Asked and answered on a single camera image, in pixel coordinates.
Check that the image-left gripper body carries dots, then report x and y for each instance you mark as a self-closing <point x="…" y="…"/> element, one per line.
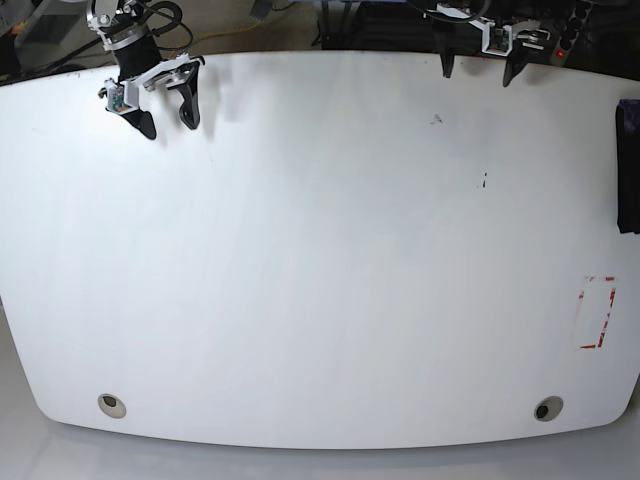
<point x="122" y="28"/>

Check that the black printed T-shirt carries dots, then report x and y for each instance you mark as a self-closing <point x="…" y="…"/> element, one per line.
<point x="628" y="165"/>

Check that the red tape rectangle marking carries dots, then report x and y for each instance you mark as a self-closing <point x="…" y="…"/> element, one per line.
<point x="594" y="309"/>

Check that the white wrist camera mount image-right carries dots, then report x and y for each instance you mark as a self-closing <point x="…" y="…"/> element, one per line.
<point x="498" y="37"/>

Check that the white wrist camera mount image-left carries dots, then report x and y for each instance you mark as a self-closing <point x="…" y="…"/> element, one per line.
<point x="123" y="96"/>

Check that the left table cable grommet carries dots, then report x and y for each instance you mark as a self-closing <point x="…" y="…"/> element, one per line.
<point x="112" y="406"/>

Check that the table cable grommet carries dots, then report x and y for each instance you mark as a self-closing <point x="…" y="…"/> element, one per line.
<point x="112" y="406"/>
<point x="548" y="409"/>

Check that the right table cable grommet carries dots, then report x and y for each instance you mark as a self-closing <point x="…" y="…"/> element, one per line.
<point x="548" y="409"/>

